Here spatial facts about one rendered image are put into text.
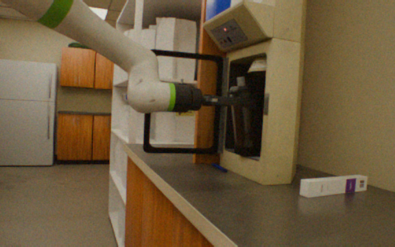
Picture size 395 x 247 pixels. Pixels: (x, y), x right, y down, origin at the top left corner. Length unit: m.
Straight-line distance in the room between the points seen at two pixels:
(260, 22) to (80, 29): 0.52
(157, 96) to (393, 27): 0.85
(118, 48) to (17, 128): 4.93
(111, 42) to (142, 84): 0.15
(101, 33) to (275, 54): 0.53
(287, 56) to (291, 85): 0.09
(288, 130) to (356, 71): 0.42
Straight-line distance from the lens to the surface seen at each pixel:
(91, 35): 0.89
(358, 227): 0.75
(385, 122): 1.21
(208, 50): 1.29
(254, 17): 0.98
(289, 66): 1.03
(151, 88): 0.91
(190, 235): 0.85
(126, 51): 0.94
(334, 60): 1.40
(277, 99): 0.99
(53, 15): 0.84
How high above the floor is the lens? 1.18
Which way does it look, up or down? 3 degrees down
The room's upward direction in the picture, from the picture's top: 3 degrees clockwise
